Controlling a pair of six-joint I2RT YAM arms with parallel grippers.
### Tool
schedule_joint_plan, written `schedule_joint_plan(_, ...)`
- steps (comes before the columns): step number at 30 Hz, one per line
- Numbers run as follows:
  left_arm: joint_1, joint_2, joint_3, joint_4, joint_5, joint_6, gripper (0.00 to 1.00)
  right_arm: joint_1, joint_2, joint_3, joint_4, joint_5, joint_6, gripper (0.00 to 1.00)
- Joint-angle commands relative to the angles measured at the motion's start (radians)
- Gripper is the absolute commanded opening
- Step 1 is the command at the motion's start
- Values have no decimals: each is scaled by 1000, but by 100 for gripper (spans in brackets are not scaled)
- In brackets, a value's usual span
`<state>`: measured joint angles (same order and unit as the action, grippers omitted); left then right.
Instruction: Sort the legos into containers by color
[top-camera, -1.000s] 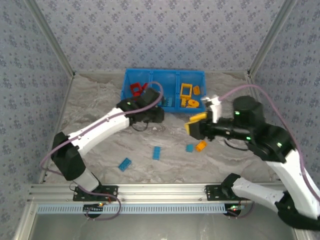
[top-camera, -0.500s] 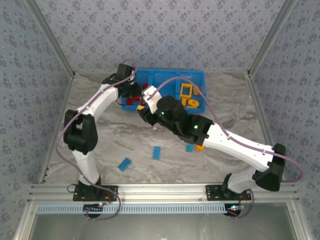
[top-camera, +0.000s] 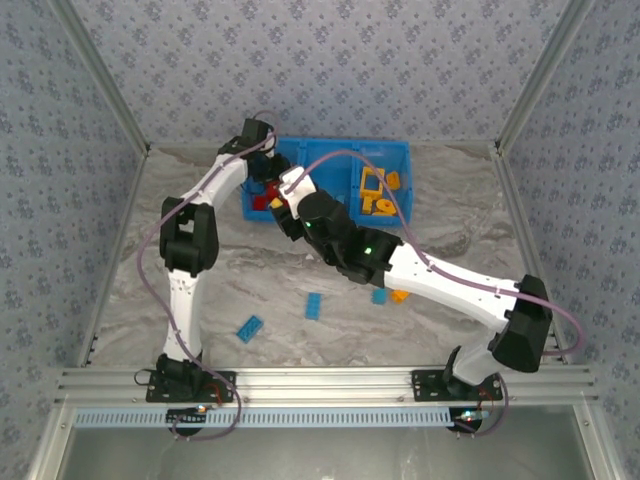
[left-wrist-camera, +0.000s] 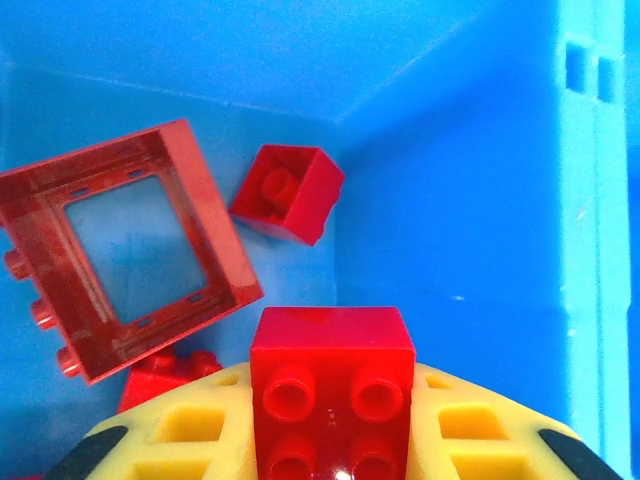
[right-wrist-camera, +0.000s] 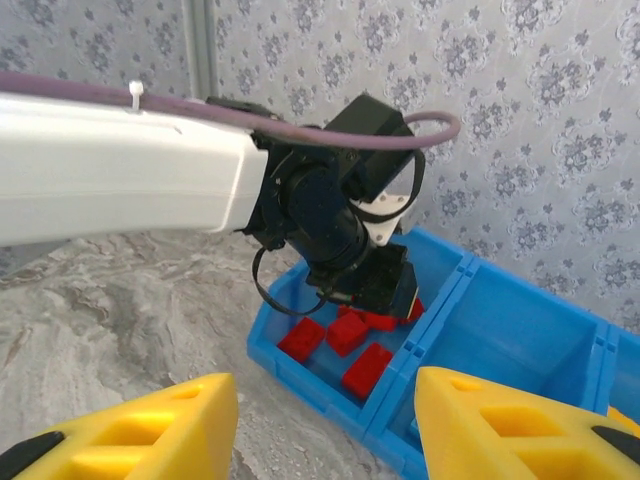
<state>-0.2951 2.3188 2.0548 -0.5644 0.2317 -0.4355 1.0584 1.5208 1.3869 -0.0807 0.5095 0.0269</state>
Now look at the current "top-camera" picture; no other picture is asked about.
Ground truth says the blue three-compartment plastic bin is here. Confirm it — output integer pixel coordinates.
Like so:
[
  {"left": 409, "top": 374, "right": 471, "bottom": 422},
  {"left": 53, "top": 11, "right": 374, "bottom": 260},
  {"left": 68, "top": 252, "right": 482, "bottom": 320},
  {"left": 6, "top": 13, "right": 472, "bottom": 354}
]
[{"left": 241, "top": 137, "right": 416, "bottom": 229}]

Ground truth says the yellow lego window frame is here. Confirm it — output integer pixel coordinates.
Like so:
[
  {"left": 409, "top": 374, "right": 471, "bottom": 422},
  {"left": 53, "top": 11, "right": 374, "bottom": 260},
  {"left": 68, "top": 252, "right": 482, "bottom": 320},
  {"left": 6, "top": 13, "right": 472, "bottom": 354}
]
[{"left": 358, "top": 167, "right": 386, "bottom": 199}]

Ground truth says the flat blue lego plate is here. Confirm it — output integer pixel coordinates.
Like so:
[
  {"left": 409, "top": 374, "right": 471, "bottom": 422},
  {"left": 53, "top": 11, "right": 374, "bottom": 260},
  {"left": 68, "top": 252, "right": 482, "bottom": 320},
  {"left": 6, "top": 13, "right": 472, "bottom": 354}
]
[{"left": 236, "top": 315, "right": 265, "bottom": 344}]

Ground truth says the small black electronics board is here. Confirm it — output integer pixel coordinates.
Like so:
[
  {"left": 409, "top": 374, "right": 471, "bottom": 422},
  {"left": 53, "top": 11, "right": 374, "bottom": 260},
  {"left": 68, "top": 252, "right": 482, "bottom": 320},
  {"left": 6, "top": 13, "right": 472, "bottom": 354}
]
[
  {"left": 166, "top": 405, "right": 209, "bottom": 427},
  {"left": 451, "top": 407, "right": 487, "bottom": 434}
]

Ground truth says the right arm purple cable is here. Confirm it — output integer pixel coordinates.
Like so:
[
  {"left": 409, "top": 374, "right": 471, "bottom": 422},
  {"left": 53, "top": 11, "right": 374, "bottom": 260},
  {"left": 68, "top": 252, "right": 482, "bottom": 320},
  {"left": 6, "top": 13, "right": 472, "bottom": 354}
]
[{"left": 292, "top": 149, "right": 586, "bottom": 440}]

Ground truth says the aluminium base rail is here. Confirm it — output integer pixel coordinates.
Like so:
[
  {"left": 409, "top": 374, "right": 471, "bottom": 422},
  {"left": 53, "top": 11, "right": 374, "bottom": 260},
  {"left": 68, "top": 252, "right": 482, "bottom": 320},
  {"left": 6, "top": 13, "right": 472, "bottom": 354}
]
[{"left": 54, "top": 364, "right": 599, "bottom": 405}]

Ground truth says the aluminium frame post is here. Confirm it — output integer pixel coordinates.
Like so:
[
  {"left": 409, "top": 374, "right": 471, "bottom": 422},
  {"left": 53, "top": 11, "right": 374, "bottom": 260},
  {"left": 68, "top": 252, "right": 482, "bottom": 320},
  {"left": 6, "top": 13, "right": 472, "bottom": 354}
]
[
  {"left": 493, "top": 0, "right": 599, "bottom": 151},
  {"left": 49, "top": 0, "right": 152, "bottom": 152}
]

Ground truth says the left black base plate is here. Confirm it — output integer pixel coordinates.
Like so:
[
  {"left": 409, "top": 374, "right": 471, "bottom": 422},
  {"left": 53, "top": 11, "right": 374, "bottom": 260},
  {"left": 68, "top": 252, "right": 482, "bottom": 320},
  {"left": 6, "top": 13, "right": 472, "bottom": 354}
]
[{"left": 145, "top": 370, "right": 237, "bottom": 404}]

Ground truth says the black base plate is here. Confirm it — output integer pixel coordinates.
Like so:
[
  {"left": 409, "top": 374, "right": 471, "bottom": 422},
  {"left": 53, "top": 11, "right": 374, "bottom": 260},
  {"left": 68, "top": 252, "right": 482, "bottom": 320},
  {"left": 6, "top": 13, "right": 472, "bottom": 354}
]
[
  {"left": 410, "top": 368, "right": 504, "bottom": 404},
  {"left": 145, "top": 370, "right": 237, "bottom": 404}
]

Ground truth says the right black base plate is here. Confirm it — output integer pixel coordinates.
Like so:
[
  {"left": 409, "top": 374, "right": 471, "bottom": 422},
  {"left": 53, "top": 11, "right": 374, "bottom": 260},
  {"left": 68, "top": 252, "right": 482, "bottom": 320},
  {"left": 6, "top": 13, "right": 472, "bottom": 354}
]
[{"left": 410, "top": 368, "right": 504, "bottom": 404}]

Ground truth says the white slotted cable duct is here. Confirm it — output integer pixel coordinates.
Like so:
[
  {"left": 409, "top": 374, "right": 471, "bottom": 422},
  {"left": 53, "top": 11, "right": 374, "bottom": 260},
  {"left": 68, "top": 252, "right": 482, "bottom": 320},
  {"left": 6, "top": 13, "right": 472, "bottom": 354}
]
[{"left": 73, "top": 407, "right": 456, "bottom": 429}]

